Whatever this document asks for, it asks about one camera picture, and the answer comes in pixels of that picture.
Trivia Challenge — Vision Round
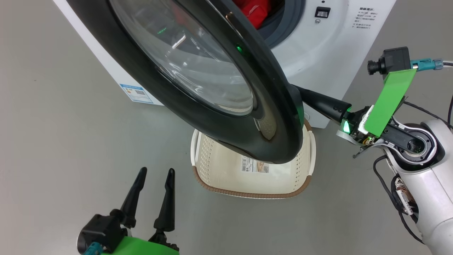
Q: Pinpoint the teal camera cable connector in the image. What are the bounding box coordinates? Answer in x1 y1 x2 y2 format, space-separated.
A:
411 58 453 71
83 242 104 255

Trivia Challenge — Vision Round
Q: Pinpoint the cream basket with brown rim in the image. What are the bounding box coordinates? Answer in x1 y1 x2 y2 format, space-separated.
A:
190 119 316 199

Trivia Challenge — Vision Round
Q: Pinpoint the basket product label sticker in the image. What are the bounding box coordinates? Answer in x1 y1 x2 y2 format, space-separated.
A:
241 157 269 173

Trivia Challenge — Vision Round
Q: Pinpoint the white front-load washing machine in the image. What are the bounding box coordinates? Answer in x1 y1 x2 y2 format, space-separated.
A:
53 0 397 129

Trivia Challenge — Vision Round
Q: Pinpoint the teal left camera cable connector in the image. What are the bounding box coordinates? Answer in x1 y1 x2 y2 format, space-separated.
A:
83 242 104 255

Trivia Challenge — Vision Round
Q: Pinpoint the red and white garment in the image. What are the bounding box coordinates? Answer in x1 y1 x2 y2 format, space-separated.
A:
232 0 273 29

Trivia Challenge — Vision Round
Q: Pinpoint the blue energy label sticker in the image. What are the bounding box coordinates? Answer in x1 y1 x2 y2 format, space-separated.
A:
120 84 153 104

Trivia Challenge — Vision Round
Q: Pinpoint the black round glass washer door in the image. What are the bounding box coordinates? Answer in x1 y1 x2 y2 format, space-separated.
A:
65 0 305 164

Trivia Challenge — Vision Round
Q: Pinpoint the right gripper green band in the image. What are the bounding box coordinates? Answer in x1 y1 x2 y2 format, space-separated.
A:
294 69 417 158

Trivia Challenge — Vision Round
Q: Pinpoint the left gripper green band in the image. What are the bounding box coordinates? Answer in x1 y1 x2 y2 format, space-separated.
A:
103 167 180 255

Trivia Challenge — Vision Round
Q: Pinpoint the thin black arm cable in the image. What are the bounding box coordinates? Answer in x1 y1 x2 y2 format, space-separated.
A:
403 95 453 129
373 155 425 245

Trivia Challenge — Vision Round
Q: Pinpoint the teal right camera cable connector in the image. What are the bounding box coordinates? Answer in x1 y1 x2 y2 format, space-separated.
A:
411 58 453 71

